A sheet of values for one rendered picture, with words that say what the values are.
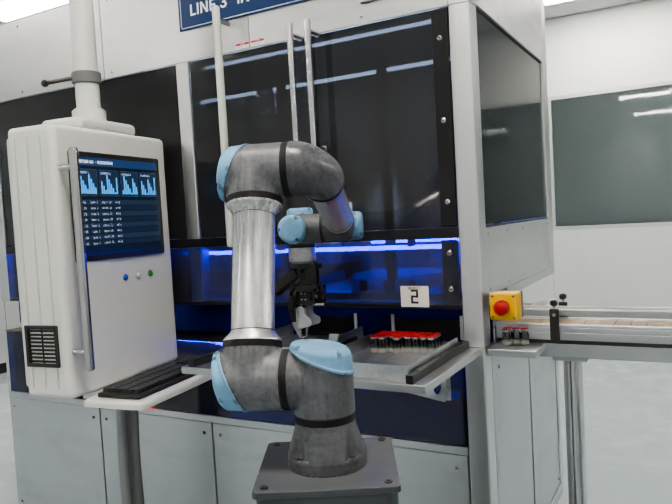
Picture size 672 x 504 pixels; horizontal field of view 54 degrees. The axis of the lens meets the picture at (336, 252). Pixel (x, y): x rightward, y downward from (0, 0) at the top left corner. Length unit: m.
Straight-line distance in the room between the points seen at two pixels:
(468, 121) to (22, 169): 1.21
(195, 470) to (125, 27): 1.57
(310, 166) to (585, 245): 5.21
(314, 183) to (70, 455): 1.90
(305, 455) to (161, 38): 1.60
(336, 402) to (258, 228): 0.37
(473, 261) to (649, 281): 4.64
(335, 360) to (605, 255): 5.29
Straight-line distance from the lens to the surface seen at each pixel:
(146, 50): 2.46
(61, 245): 1.91
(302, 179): 1.32
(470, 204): 1.80
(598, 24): 6.55
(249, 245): 1.29
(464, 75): 1.83
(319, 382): 1.21
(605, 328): 1.87
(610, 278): 6.39
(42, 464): 3.09
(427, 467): 1.99
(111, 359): 2.06
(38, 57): 2.88
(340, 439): 1.24
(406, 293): 1.88
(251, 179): 1.32
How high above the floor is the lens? 1.25
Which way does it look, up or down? 3 degrees down
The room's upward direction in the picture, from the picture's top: 3 degrees counter-clockwise
